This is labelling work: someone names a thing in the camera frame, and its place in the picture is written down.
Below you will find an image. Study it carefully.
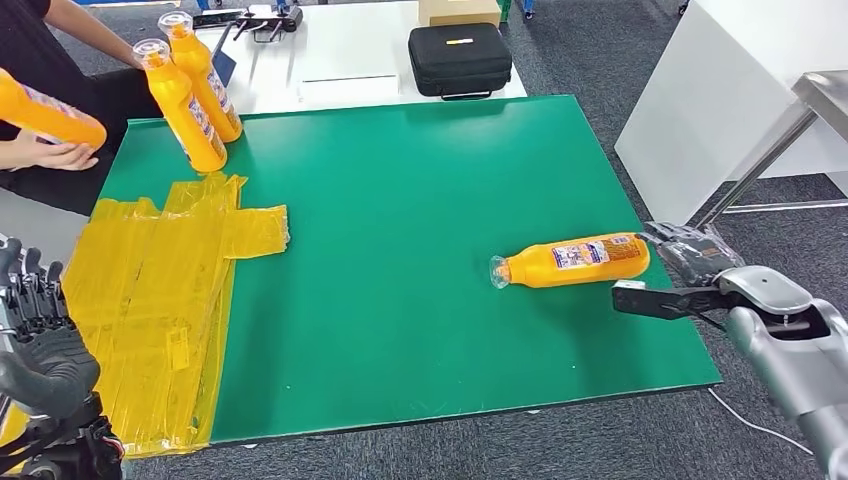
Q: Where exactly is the yellow taped plastic sheet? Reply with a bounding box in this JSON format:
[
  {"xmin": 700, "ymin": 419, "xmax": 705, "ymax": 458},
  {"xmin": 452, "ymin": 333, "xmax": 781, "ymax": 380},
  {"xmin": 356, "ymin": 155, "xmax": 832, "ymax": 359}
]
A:
[{"xmin": 0, "ymin": 173, "xmax": 291, "ymax": 460}]

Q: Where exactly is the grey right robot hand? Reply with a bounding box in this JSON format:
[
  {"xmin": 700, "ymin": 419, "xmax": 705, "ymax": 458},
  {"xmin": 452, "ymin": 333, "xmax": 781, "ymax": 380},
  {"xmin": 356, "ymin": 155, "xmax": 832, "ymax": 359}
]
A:
[{"xmin": 637, "ymin": 221, "xmax": 747, "ymax": 287}]

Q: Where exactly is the black phone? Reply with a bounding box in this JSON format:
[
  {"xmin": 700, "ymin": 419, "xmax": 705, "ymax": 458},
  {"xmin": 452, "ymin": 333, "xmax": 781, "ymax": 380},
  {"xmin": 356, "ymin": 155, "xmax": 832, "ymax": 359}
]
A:
[{"xmin": 192, "ymin": 9, "xmax": 246, "ymax": 29}]

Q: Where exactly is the grey metal bench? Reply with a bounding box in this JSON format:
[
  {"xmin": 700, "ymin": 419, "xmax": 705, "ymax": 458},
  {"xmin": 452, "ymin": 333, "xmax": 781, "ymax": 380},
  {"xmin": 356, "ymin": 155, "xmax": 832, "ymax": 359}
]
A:
[{"xmin": 0, "ymin": 188, "xmax": 91, "ymax": 266}]

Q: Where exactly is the cardboard box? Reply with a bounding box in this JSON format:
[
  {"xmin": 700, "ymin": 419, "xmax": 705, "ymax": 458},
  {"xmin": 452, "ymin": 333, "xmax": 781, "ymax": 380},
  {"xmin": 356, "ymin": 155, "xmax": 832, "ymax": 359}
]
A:
[{"xmin": 417, "ymin": 0, "xmax": 503, "ymax": 29}]

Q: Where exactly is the orange detergent bottle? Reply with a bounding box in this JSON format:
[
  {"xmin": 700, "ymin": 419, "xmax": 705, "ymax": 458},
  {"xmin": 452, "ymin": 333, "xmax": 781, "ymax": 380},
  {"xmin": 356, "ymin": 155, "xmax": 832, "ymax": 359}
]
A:
[
  {"xmin": 132, "ymin": 38, "xmax": 229, "ymax": 175},
  {"xmin": 488, "ymin": 231, "xmax": 652, "ymax": 291},
  {"xmin": 0, "ymin": 66, "xmax": 109, "ymax": 150},
  {"xmin": 157, "ymin": 11, "xmax": 244, "ymax": 144}
]

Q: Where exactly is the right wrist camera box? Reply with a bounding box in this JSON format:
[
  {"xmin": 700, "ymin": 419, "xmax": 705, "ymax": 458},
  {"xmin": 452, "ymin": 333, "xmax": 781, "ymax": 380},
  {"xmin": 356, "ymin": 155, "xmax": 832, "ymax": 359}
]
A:
[{"xmin": 610, "ymin": 279, "xmax": 730, "ymax": 323}]

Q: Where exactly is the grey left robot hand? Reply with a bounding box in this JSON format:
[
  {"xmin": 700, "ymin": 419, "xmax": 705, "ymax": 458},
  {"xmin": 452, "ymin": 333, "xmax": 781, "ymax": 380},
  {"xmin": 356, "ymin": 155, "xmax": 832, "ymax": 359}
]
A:
[{"xmin": 0, "ymin": 235, "xmax": 102, "ymax": 420}]

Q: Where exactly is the white panel desk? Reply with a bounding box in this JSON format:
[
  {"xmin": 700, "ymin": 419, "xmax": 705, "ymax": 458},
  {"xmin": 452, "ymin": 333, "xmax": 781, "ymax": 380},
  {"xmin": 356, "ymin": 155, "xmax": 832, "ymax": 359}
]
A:
[{"xmin": 614, "ymin": 0, "xmax": 848, "ymax": 227}]

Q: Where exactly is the white table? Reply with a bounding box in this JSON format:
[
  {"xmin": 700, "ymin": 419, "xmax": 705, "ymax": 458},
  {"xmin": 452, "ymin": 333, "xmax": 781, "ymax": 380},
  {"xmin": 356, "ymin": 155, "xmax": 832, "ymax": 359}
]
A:
[{"xmin": 198, "ymin": 0, "xmax": 528, "ymax": 117}]

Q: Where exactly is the black remote controller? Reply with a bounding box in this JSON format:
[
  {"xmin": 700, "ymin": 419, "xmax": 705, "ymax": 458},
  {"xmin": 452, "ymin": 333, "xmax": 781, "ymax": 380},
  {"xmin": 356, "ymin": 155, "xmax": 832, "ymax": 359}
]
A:
[{"xmin": 231, "ymin": 3, "xmax": 305, "ymax": 42}]

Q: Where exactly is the person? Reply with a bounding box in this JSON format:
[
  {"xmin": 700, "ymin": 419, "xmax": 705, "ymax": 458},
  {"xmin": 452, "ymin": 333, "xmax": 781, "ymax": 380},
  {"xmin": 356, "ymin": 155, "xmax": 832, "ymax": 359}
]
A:
[{"xmin": 0, "ymin": 0, "xmax": 164, "ymax": 217}]

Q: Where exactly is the white flat sheet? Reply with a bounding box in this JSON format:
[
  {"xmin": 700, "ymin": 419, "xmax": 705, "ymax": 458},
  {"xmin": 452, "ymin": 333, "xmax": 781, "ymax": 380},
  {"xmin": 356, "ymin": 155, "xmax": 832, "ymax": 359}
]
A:
[{"xmin": 296, "ymin": 72, "xmax": 402, "ymax": 107}]

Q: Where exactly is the black carrying case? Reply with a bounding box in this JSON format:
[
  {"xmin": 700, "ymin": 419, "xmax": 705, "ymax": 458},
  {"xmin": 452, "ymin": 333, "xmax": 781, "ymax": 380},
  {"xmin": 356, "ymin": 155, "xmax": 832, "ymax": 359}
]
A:
[{"xmin": 407, "ymin": 23, "xmax": 514, "ymax": 102}]

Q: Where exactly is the white floor cable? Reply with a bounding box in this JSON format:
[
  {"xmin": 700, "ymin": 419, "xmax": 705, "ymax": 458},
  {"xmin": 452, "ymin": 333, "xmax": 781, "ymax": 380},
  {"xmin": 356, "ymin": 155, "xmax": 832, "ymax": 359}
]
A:
[{"xmin": 707, "ymin": 387, "xmax": 815, "ymax": 457}]

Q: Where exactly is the steel frame table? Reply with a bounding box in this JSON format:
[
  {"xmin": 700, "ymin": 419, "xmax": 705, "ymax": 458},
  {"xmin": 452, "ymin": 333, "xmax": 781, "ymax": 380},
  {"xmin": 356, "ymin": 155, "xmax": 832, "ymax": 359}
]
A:
[{"xmin": 688, "ymin": 70, "xmax": 848, "ymax": 230}]

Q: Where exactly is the person's right hand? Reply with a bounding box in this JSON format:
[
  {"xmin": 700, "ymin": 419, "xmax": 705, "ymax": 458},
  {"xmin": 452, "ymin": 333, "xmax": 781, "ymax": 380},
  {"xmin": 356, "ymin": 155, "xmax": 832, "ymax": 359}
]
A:
[{"xmin": 0, "ymin": 129, "xmax": 101, "ymax": 172}]

